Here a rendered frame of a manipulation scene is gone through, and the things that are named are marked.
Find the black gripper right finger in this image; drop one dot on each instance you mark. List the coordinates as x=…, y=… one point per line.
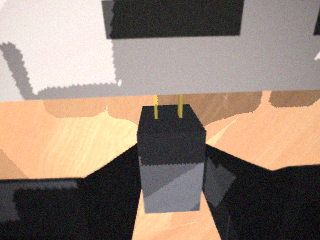
x=251, y=202

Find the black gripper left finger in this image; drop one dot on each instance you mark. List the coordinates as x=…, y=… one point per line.
x=99, y=206

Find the black two-prong plug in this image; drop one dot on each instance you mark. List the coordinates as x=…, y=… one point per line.
x=171, y=144

